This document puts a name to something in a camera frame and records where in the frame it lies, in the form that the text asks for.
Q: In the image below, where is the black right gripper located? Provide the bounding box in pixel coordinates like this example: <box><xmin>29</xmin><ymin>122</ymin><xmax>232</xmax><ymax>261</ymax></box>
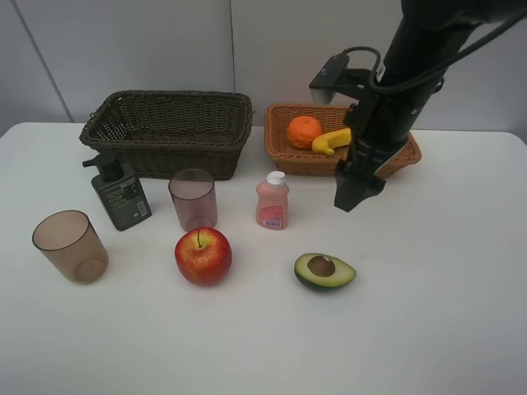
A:
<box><xmin>334</xmin><ymin>81</ymin><xmax>436</xmax><ymax>211</ymax></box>

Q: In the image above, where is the yellow banana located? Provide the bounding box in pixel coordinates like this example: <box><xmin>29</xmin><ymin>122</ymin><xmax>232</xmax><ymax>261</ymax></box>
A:
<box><xmin>311</xmin><ymin>128</ymin><xmax>352</xmax><ymax>156</ymax></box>

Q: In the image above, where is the orange mandarin fruit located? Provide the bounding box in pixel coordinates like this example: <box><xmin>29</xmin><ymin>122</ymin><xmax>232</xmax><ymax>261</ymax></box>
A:
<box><xmin>287</xmin><ymin>116</ymin><xmax>322</xmax><ymax>151</ymax></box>

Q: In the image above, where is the pink bottle white cap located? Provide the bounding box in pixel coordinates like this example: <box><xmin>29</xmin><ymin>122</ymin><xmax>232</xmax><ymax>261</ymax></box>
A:
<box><xmin>255</xmin><ymin>171</ymin><xmax>289</xmax><ymax>230</ymax></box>

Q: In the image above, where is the halved avocado with pit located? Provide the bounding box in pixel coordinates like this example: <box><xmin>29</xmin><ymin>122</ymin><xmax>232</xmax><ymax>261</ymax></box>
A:
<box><xmin>294</xmin><ymin>253</ymin><xmax>357</xmax><ymax>291</ymax></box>

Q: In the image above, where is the red yellow apple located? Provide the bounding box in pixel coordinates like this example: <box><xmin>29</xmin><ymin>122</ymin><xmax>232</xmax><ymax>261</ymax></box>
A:
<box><xmin>175</xmin><ymin>227</ymin><xmax>232</xmax><ymax>286</ymax></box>

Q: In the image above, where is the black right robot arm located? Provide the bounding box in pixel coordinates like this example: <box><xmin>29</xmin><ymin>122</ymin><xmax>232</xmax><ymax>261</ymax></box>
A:
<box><xmin>333</xmin><ymin>1</ymin><xmax>526</xmax><ymax>211</ymax></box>

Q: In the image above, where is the purple translucent plastic cup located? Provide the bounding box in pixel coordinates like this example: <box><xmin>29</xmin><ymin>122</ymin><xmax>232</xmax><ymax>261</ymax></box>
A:
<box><xmin>168</xmin><ymin>169</ymin><xmax>217</xmax><ymax>232</ymax></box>

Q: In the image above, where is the dark brown wicker basket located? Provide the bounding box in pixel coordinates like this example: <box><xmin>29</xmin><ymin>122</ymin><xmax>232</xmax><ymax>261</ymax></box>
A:
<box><xmin>80</xmin><ymin>90</ymin><xmax>253</xmax><ymax>181</ymax></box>

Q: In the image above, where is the dark green pump bottle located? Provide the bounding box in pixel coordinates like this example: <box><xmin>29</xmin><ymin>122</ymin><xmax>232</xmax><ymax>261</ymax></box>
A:
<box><xmin>82</xmin><ymin>153</ymin><xmax>152</xmax><ymax>231</ymax></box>

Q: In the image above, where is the brown translucent plastic cup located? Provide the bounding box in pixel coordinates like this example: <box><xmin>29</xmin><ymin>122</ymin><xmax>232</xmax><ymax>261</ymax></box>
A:
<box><xmin>32</xmin><ymin>210</ymin><xmax>109</xmax><ymax>284</ymax></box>

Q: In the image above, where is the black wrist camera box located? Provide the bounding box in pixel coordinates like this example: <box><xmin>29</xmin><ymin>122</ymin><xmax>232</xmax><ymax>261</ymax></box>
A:
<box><xmin>309</xmin><ymin>53</ymin><xmax>349</xmax><ymax>105</ymax></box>

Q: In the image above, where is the black camera cable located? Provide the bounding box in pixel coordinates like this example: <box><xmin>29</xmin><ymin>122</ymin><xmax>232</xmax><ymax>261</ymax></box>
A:
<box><xmin>343</xmin><ymin>46</ymin><xmax>386</xmax><ymax>90</ymax></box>

